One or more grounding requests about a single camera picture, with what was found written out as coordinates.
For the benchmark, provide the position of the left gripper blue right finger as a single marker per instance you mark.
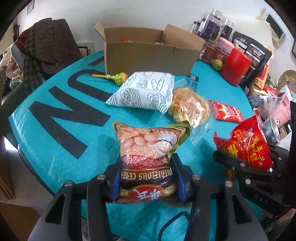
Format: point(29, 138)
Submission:
point(182, 175)

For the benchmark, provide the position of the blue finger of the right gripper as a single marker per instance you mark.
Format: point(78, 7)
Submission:
point(231, 162)

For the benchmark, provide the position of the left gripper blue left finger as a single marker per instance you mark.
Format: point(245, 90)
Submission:
point(115, 181)

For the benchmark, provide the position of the large red snack bag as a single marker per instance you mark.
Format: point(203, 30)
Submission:
point(246, 142)

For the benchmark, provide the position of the cereal snack bag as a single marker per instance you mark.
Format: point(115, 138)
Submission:
point(145, 153)

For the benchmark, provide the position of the red green packet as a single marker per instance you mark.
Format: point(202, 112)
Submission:
point(225, 112)

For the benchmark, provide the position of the waffle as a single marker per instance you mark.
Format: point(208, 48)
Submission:
point(188, 105)

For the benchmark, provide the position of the white patterned bread bag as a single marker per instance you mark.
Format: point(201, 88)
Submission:
point(146, 90)

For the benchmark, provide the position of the yellow green lollipop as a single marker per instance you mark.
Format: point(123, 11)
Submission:
point(118, 79)

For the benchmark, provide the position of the person's right hand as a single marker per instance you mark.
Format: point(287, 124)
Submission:
point(279, 219)

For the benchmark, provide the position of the teal bubble table mat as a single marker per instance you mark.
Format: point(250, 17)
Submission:
point(92, 148)

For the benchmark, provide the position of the red plastic canister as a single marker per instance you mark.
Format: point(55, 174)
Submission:
point(236, 66)

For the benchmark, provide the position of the yellow green lemon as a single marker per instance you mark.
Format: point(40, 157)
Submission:
point(217, 65)

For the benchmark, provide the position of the black coffee pouch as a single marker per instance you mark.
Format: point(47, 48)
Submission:
point(255, 51)

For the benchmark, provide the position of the brown spice jar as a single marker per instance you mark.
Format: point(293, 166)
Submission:
point(209, 52)

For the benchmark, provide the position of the pink lidded jar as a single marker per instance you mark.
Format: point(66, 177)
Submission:
point(223, 50)

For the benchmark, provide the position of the open cardboard box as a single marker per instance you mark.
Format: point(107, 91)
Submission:
point(131, 49)

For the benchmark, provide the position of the green plaid shirt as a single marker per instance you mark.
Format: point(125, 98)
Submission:
point(32, 76)

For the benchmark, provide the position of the dark blue label jar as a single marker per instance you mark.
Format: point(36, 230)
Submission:
point(211, 29)

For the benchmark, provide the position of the brown jacket on chair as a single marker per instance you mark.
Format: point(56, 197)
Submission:
point(51, 45)

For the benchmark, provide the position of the clear jar red label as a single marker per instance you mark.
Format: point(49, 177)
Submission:
point(217, 14)

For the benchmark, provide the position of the pile of laundry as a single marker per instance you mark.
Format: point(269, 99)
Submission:
point(12, 69)

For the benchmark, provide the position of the framed wall picture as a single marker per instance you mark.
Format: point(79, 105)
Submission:
point(30, 6)

